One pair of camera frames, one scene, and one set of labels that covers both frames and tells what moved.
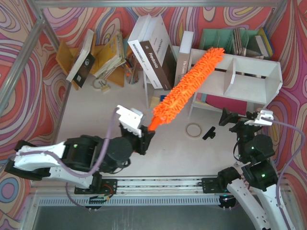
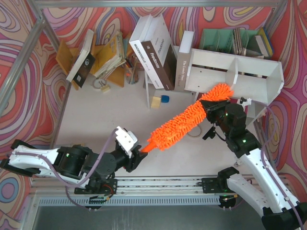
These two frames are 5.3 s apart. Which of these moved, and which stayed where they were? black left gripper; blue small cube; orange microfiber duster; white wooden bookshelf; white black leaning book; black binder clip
Moved: black left gripper; orange microfiber duster
Stayed: blue small cube; white wooden bookshelf; white black leaning book; black binder clip
